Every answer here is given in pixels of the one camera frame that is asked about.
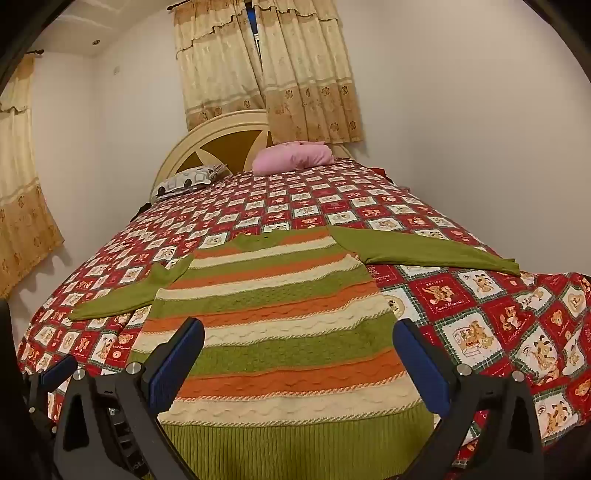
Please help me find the beige patterned window curtain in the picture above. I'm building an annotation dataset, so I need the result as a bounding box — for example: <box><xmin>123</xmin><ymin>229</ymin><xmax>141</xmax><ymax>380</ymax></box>
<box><xmin>252</xmin><ymin>0</ymin><xmax>364</xmax><ymax>145</ymax></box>
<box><xmin>173</xmin><ymin>0</ymin><xmax>266</xmax><ymax>132</ymax></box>

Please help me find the green orange cream striped sweater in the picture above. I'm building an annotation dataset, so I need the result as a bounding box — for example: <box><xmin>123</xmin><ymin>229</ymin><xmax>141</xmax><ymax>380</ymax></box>
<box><xmin>69</xmin><ymin>227</ymin><xmax>522</xmax><ymax>480</ymax></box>

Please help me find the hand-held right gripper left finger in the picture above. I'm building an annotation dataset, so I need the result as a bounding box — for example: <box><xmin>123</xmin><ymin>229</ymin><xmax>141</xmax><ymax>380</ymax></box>
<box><xmin>54</xmin><ymin>318</ymin><xmax>206</xmax><ymax>480</ymax></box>

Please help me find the pink pillow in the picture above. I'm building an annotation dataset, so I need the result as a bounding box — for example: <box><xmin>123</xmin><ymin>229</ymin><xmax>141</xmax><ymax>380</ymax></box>
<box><xmin>252</xmin><ymin>141</ymin><xmax>335</xmax><ymax>176</ymax></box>

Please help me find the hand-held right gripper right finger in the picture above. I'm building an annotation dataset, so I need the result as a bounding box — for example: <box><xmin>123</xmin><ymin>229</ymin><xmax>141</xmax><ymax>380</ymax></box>
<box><xmin>392</xmin><ymin>318</ymin><xmax>546</xmax><ymax>480</ymax></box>

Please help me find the cream and brown headboard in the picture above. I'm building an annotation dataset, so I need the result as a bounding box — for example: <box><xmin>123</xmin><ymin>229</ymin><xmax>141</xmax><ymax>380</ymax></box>
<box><xmin>152</xmin><ymin>109</ymin><xmax>352</xmax><ymax>195</ymax></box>

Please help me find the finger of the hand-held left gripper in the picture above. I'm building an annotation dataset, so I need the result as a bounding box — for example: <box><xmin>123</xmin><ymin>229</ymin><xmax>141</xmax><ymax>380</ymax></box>
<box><xmin>27</xmin><ymin>354</ymin><xmax>79</xmax><ymax>445</ymax></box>

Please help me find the red patchwork printed bedspread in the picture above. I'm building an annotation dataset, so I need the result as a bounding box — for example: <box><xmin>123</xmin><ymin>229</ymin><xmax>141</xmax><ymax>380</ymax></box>
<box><xmin>16</xmin><ymin>157</ymin><xmax>591</xmax><ymax>480</ymax></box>

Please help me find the beige patterned side curtain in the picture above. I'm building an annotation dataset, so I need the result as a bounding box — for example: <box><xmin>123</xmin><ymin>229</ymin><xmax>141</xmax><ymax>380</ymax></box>
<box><xmin>0</xmin><ymin>55</ymin><xmax>65</xmax><ymax>298</ymax></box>

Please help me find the white grey patterned pillow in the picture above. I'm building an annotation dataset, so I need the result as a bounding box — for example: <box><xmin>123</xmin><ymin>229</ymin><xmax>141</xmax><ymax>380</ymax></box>
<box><xmin>151</xmin><ymin>165</ymin><xmax>230</xmax><ymax>202</ymax></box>

